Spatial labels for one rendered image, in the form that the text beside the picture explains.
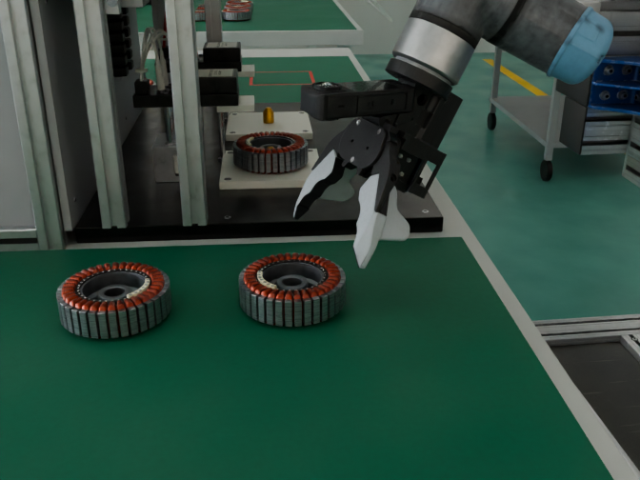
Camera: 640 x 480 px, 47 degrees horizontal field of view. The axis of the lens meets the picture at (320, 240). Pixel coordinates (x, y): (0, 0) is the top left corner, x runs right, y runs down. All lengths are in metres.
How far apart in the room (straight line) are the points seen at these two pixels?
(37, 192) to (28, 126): 0.08
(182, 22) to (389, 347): 0.43
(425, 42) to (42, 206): 0.50
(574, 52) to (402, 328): 0.32
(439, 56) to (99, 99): 0.40
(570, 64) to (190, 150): 0.44
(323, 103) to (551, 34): 0.24
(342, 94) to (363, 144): 0.07
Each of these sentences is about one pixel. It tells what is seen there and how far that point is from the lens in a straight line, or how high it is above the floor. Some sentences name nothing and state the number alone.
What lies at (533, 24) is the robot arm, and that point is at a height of 1.03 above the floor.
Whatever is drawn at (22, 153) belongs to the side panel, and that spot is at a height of 0.87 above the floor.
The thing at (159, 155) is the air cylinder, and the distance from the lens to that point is 1.09.
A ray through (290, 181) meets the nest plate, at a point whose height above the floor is 0.78.
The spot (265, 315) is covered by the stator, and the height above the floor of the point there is 0.76.
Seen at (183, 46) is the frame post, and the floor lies 0.99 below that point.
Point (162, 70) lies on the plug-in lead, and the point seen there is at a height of 0.92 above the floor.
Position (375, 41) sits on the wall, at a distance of 6.55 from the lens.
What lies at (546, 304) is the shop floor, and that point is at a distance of 2.44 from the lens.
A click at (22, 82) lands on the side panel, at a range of 0.92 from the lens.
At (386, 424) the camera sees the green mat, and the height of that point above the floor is 0.75.
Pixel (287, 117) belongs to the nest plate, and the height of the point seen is 0.78.
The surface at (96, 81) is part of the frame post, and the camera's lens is 0.91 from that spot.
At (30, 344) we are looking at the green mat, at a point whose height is 0.75.
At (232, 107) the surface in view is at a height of 0.88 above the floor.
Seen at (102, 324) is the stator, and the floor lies 0.77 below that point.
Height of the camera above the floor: 1.13
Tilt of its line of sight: 24 degrees down
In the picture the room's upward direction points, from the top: straight up
